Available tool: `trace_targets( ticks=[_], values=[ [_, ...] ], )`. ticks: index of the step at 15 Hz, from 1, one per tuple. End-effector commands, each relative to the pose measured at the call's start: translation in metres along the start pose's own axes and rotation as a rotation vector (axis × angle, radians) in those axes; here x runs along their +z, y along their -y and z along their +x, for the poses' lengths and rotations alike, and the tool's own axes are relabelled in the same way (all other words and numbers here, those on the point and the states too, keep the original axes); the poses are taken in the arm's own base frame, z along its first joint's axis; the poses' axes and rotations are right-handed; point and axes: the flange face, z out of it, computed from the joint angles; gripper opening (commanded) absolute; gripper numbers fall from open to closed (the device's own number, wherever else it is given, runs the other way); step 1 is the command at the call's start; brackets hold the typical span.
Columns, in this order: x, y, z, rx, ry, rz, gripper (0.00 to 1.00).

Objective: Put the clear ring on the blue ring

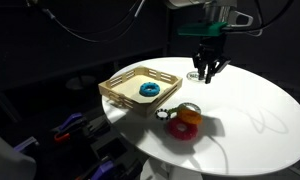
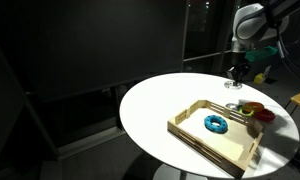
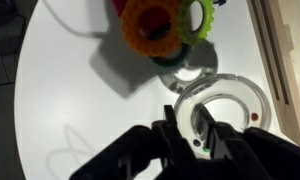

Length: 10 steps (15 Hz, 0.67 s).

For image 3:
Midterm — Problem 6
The lime green toothed ring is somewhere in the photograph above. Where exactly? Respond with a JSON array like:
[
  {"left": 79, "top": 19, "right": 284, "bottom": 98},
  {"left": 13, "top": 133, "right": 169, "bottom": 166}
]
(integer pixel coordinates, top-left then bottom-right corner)
[{"left": 176, "top": 0, "right": 215, "bottom": 47}]

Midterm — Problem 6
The black and white ring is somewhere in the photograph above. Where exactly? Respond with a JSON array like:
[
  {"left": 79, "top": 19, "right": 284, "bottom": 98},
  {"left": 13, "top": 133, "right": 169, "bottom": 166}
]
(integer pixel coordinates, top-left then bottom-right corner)
[{"left": 212, "top": 0, "right": 228, "bottom": 7}]

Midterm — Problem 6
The light wooden slatted tray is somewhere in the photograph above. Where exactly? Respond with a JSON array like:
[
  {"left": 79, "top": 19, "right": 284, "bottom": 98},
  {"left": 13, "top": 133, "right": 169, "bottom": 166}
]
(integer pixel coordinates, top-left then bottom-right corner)
[{"left": 246, "top": 0, "right": 300, "bottom": 149}]

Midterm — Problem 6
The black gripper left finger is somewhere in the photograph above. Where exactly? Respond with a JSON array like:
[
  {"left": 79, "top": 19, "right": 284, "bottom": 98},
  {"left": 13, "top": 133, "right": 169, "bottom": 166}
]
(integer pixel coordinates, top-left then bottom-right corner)
[{"left": 163, "top": 104, "right": 182, "bottom": 141}]

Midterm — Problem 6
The red textured ring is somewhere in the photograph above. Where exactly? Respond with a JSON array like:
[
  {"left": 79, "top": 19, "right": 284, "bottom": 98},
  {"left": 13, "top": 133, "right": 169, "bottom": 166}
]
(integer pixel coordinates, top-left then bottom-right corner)
[{"left": 110, "top": 0, "right": 129, "bottom": 18}]

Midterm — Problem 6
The orange textured ring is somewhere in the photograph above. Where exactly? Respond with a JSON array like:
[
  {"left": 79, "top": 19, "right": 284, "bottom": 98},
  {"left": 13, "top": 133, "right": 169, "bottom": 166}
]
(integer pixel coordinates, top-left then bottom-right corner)
[{"left": 120, "top": 0, "right": 184, "bottom": 58}]

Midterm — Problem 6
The clear ring with coloured beads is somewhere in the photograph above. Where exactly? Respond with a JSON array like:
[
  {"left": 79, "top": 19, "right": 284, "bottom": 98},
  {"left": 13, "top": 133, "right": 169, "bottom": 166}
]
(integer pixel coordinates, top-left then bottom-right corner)
[{"left": 173, "top": 73, "right": 272, "bottom": 158}]

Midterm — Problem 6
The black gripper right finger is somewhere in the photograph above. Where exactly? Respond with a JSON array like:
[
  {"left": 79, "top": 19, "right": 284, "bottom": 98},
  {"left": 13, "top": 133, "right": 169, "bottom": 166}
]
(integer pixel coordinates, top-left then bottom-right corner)
[{"left": 192, "top": 103, "right": 222, "bottom": 158}]

